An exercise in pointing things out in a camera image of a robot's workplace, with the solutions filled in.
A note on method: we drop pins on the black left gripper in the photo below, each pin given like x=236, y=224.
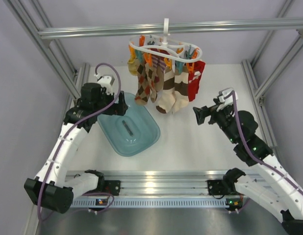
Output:
x=117, y=108

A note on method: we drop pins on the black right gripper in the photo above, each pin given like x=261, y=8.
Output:
x=204, y=111

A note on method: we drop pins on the red sock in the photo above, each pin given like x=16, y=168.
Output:
x=194, y=80

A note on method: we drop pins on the cream brown sock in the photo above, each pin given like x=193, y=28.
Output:
x=168, y=98

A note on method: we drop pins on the argyle beige orange sock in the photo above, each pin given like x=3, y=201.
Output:
x=150, y=83

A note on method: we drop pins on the orange clothes peg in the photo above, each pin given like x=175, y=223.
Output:
x=190, y=67

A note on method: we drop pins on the white round clip hanger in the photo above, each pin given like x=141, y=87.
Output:
x=163, y=46

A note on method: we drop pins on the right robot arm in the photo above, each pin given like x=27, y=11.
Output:
x=284, y=199

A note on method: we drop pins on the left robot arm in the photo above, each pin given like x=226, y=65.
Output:
x=49, y=189

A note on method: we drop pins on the teal plastic basin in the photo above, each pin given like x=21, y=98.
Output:
x=131, y=133

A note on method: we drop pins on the mustard yellow sock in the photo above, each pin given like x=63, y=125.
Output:
x=133, y=66

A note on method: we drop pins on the teal clothes peg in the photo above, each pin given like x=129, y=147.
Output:
x=188, y=54

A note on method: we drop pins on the maroon striped sock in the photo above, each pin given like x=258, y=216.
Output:
x=158, y=62

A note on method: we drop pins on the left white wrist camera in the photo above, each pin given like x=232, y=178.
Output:
x=106, y=81

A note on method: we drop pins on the perforated cable tray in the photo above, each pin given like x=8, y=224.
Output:
x=101, y=202

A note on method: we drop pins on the aluminium frame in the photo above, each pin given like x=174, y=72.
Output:
x=165, y=72

